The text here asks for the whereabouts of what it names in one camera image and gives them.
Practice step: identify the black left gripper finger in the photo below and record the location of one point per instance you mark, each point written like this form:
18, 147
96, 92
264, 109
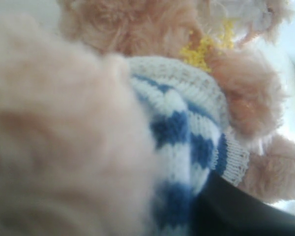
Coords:
221, 209

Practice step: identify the tan teddy bear striped sweater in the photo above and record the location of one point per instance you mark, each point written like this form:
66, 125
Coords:
108, 130

